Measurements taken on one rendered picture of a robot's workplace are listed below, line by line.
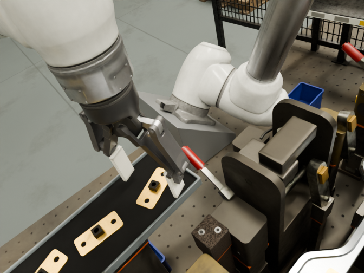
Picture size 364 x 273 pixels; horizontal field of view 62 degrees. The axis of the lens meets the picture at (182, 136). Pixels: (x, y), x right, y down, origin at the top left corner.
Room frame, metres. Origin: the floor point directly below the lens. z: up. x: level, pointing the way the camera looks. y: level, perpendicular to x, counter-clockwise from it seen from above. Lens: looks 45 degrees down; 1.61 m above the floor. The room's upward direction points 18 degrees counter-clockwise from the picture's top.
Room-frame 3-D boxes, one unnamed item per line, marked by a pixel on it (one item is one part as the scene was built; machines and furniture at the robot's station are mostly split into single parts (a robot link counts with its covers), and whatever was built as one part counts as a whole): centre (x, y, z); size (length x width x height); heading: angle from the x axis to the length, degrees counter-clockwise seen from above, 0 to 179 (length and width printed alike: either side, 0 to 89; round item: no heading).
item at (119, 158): (0.37, 0.12, 1.21); 0.03 x 0.01 x 0.07; 140
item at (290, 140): (0.35, -0.17, 0.94); 0.18 x 0.13 x 0.49; 121
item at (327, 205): (0.30, -0.24, 0.85); 0.04 x 0.03 x 0.29; 121
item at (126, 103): (0.34, 0.08, 1.36); 0.08 x 0.07 x 0.09; 50
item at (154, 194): (0.34, 0.08, 1.17); 0.08 x 0.04 x 0.01; 140
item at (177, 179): (0.29, 0.02, 1.24); 0.03 x 0.01 x 0.05; 50
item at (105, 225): (0.29, 0.19, 1.17); 0.08 x 0.04 x 0.01; 114
